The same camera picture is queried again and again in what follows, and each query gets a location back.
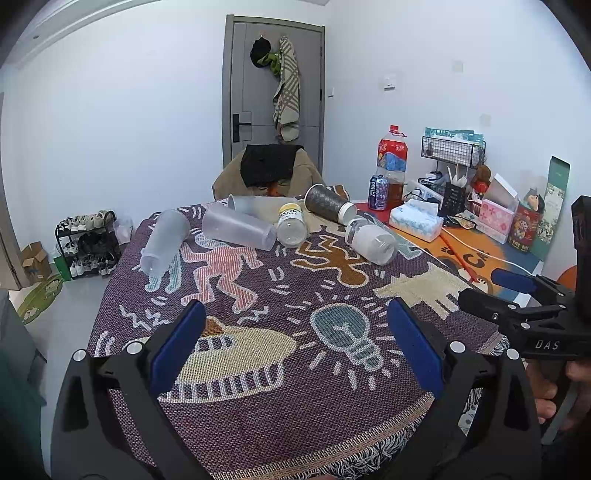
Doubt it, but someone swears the dark patterned paper cup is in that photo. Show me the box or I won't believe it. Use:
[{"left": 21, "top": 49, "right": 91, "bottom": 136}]
[{"left": 304, "top": 184, "right": 358, "bottom": 225}]

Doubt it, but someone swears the frosted plastic cup middle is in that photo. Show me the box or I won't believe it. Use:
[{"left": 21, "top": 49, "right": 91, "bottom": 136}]
[{"left": 201, "top": 203, "right": 276, "bottom": 251}]

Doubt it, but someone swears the clear plastic cup behind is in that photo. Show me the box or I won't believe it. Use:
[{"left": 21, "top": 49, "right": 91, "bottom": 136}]
[{"left": 228, "top": 195, "right": 297, "bottom": 223}]

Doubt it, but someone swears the person's right hand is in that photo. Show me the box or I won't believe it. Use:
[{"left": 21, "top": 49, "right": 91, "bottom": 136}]
[{"left": 526, "top": 357, "right": 591, "bottom": 432}]

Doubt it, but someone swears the orange cat table mat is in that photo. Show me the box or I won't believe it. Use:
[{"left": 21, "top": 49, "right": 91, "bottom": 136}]
[{"left": 352, "top": 200, "right": 546, "bottom": 308}]

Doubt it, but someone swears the red cartoon tin can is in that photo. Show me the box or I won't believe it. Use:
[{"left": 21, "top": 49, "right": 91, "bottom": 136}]
[{"left": 508, "top": 188, "right": 545, "bottom": 252}]

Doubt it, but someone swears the pink floral box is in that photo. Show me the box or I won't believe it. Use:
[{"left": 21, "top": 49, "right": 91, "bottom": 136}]
[{"left": 477, "top": 173, "right": 519, "bottom": 244}]

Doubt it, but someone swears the tall green card box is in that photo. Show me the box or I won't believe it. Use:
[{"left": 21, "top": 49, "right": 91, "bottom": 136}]
[{"left": 530, "top": 156, "right": 570, "bottom": 261}]

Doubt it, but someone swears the brown plush toy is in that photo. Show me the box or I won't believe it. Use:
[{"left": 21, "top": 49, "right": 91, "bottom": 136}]
[{"left": 471, "top": 164, "right": 491, "bottom": 195}]

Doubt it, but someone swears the black mesh pen holder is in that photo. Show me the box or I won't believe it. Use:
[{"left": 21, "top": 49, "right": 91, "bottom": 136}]
[{"left": 439, "top": 182, "right": 466, "bottom": 217}]

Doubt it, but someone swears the white blue tissue pack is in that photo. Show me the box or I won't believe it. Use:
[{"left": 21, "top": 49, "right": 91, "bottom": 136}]
[{"left": 389, "top": 199, "right": 444, "bottom": 243}]

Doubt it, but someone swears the green floor mat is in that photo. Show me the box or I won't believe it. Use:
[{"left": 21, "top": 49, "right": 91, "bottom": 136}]
[{"left": 17, "top": 274, "right": 63, "bottom": 325}]

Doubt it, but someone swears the clear jar white label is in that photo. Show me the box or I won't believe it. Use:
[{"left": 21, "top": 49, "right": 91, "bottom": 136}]
[{"left": 345, "top": 216, "right": 398, "bottom": 266}]

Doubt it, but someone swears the blue soda can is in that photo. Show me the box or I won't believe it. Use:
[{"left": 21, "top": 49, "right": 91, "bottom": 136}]
[{"left": 368, "top": 175, "right": 389, "bottom": 211}]

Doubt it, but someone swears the cardboard box on floor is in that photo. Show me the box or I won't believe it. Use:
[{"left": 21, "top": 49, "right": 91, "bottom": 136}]
[{"left": 21, "top": 241, "right": 51, "bottom": 283}]

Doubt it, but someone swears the black shoe rack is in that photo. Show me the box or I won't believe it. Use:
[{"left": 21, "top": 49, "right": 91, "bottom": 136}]
[{"left": 54, "top": 210, "right": 121, "bottom": 279}]

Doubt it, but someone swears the colourful woven table blanket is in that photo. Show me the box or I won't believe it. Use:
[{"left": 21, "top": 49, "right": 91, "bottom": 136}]
[{"left": 88, "top": 204, "right": 503, "bottom": 479}]

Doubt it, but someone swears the clear bottle yellow label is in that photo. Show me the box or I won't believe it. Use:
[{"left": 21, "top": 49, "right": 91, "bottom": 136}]
[{"left": 276, "top": 202, "right": 308, "bottom": 248}]

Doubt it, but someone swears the chair with beige jacket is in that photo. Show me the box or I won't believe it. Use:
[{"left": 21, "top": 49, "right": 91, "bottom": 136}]
[{"left": 212, "top": 148, "right": 324, "bottom": 200}]

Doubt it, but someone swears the black garment on chair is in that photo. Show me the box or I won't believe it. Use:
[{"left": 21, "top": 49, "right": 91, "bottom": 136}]
[{"left": 240, "top": 144, "right": 303, "bottom": 188}]

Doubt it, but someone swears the checked scarf on door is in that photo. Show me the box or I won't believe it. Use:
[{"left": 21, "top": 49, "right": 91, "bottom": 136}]
[{"left": 273, "top": 36, "right": 301, "bottom": 143}]

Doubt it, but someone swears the grey door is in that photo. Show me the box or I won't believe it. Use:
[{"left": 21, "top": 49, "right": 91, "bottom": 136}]
[{"left": 221, "top": 15, "right": 325, "bottom": 169}]

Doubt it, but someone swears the black hat on door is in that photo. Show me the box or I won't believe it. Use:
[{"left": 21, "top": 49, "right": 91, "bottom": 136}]
[{"left": 249, "top": 37, "right": 271, "bottom": 68}]

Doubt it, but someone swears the white cable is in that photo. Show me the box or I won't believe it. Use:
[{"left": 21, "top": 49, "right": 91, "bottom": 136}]
[{"left": 440, "top": 227, "right": 539, "bottom": 278}]

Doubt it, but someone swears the wire mesh shelf basket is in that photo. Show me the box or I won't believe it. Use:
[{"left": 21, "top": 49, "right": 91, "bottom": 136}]
[{"left": 421, "top": 127, "right": 486, "bottom": 169}]

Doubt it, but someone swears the black door handle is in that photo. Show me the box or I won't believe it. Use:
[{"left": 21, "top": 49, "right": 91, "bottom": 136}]
[{"left": 231, "top": 113, "right": 252, "bottom": 143}]

